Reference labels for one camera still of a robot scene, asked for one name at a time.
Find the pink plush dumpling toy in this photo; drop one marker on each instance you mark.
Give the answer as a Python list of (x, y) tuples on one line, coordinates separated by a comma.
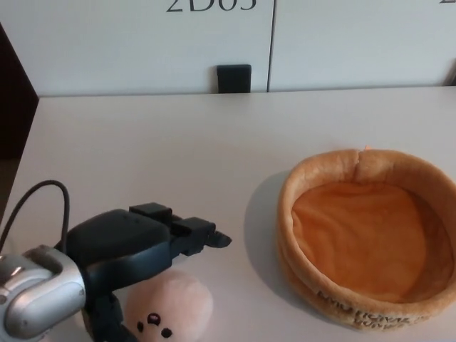
[(178, 295)]

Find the dark brown cabinet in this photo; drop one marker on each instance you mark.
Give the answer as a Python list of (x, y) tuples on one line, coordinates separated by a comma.
[(14, 99)]

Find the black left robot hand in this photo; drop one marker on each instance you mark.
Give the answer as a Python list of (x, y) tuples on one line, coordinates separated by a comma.
[(121, 238)]

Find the white cabinet door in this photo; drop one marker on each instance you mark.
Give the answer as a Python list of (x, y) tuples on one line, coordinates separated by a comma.
[(356, 42)]

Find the orange round plush plate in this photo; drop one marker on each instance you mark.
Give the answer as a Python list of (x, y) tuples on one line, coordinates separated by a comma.
[(360, 242)]

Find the white cabinet door 2D03 print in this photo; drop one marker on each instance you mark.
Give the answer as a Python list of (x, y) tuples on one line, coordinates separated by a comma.
[(107, 46)]

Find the black wall socket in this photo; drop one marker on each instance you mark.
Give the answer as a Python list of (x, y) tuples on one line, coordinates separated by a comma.
[(234, 78)]

